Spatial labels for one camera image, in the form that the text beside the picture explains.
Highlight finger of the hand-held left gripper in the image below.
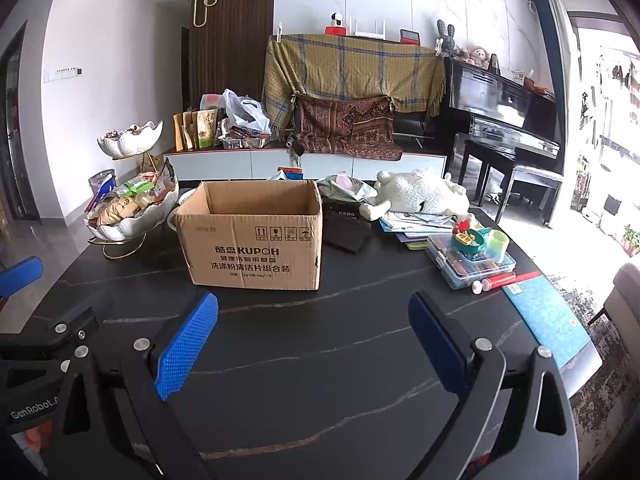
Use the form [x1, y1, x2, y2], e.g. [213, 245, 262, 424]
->
[0, 256, 44, 311]
[0, 289, 116, 376]

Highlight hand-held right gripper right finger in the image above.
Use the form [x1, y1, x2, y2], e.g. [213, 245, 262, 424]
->
[407, 290, 583, 480]

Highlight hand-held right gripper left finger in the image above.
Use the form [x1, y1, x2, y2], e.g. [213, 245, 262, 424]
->
[47, 290, 220, 480]

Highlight brown cardboard box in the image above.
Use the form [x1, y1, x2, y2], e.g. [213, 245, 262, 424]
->
[174, 180, 323, 292]

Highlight black marble desktop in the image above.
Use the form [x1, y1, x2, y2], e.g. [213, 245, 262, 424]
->
[0, 180, 603, 480]

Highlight clear plastic storage box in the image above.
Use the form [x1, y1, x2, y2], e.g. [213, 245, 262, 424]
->
[425, 232, 517, 291]

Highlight red white tube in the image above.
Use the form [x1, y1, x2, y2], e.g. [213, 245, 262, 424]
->
[471, 271, 516, 295]

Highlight white shell tiered snack stand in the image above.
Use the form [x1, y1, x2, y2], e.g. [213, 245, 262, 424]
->
[86, 120, 180, 261]

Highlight green toy boat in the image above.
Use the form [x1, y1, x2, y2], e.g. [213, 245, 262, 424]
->
[450, 214, 493, 261]

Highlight blue booklet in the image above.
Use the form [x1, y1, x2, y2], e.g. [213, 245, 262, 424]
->
[502, 270, 592, 368]

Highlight green yellow cup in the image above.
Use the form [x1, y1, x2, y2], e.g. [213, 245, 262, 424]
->
[487, 230, 510, 263]

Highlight pile of snack packets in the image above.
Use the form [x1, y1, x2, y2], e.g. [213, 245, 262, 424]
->
[87, 167, 178, 226]

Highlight stack of books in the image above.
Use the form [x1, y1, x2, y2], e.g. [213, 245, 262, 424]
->
[379, 210, 461, 251]

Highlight dark door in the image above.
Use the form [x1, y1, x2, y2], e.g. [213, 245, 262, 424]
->
[0, 20, 43, 223]

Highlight black pouch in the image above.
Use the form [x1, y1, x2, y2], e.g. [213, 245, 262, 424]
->
[322, 200, 372, 256]

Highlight white plush sheep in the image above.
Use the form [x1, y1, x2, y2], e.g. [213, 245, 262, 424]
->
[361, 167, 471, 221]

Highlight patterned rug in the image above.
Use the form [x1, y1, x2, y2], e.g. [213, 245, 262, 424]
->
[550, 275, 640, 461]

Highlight pale green bag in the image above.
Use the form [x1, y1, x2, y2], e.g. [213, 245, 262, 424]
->
[317, 172, 378, 203]

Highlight white tv cabinet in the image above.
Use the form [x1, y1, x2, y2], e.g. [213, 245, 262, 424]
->
[163, 147, 447, 183]

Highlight grey sofa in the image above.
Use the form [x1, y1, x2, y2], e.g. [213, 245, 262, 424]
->
[602, 260, 640, 356]

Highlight piano bench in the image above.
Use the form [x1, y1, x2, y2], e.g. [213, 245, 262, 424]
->
[480, 164, 564, 228]

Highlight green label snack pouch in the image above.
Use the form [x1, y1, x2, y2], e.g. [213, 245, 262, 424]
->
[196, 108, 220, 149]

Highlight foil food tray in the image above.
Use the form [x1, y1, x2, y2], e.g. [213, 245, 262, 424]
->
[220, 127, 271, 150]

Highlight brown patterned cloth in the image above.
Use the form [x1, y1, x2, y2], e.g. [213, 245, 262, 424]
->
[292, 95, 403, 162]

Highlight white plastic bag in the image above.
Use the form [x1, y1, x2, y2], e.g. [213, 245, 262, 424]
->
[220, 89, 272, 136]

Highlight black piano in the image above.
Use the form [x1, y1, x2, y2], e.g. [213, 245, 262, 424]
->
[442, 56, 561, 181]

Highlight yellow plaid blanket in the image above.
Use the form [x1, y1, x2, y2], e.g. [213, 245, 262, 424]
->
[263, 34, 447, 131]

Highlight pink plush bear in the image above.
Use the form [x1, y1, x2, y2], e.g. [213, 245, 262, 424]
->
[462, 46, 491, 68]

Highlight grey plush bunny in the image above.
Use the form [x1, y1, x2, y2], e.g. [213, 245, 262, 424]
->
[435, 20, 458, 58]

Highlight dark wooden cabinet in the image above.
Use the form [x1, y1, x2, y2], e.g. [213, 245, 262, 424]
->
[189, 0, 276, 151]

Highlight white router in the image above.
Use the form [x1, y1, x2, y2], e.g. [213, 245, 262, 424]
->
[350, 19, 388, 41]

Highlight wall switch panel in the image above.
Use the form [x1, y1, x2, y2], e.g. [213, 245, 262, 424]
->
[44, 67, 83, 83]

